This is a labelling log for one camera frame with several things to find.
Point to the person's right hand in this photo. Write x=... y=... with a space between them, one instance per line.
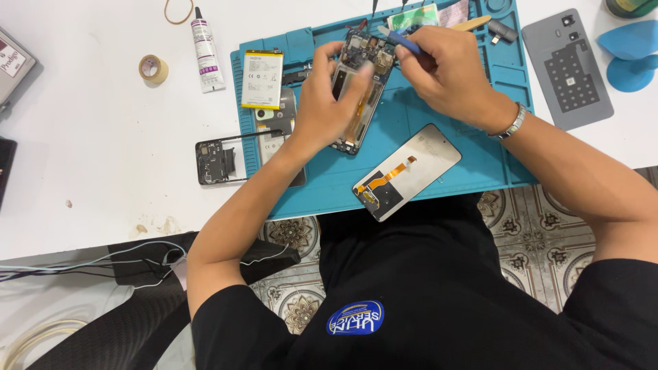
x=457 y=82

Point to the person's left hand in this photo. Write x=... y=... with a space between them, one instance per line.
x=318 y=110

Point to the blue plastic pry tool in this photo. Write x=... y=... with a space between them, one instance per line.
x=398 y=40

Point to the smartphone chassis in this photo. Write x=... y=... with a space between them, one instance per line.
x=367 y=56

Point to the small black phone part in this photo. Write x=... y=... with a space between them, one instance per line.
x=295 y=75

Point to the wooden spatula stick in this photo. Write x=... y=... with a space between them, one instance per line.
x=473 y=23

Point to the white yellow phone battery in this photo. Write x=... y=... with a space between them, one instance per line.
x=262 y=79

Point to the small grey adapter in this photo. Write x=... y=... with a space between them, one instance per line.
x=502 y=31

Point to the pink paper slip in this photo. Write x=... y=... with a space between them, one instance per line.
x=455 y=13

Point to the blue silicone repair mat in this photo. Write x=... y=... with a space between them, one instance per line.
x=334 y=180

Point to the replacement screen with orange flex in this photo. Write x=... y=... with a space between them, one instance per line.
x=426 y=154

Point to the green white packet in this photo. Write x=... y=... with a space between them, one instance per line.
x=414 y=16

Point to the grey phone back cover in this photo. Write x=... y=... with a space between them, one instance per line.
x=568 y=72

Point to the black tweezers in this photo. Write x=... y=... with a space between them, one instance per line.
x=375 y=6

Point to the white glue tube black cap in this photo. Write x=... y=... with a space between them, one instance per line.
x=207 y=54

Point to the beige tape roll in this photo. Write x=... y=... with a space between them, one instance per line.
x=153 y=70

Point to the blue suction cup tool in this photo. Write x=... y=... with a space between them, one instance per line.
x=630 y=56

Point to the tan rubber band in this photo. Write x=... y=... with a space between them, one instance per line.
x=166 y=15

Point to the green round dish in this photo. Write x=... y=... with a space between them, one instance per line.
x=631 y=7

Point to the person's black t-shirt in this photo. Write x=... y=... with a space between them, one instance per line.
x=437 y=288

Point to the black fabric bag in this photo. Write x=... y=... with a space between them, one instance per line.
x=149 y=313

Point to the grey box with label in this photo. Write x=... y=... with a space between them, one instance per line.
x=13 y=64

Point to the black flat device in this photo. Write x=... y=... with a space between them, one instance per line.
x=6 y=169

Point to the grey smartphone with camera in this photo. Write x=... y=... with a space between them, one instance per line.
x=280 y=121

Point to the black phone middle frame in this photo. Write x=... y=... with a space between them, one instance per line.
x=212 y=162

